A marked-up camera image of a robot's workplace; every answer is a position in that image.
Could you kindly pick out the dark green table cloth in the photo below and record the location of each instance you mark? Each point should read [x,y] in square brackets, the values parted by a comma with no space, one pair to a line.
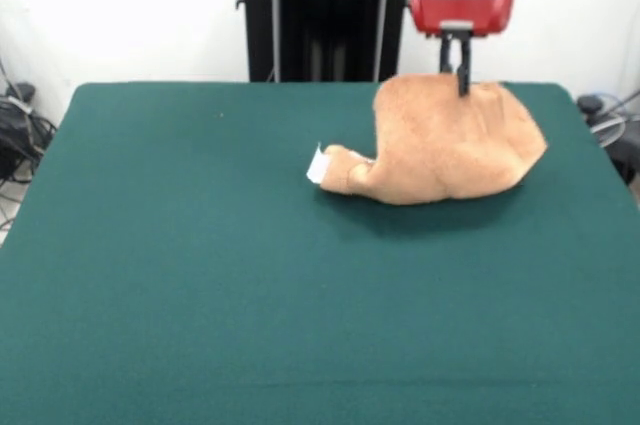
[200,295]

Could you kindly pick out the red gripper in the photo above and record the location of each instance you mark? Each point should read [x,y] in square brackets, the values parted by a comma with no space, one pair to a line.
[460,12]

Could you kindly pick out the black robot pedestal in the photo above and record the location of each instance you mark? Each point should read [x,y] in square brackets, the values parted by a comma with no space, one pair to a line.
[325,20]

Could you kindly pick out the orange terry towel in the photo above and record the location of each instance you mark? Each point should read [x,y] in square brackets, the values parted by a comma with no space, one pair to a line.
[450,150]

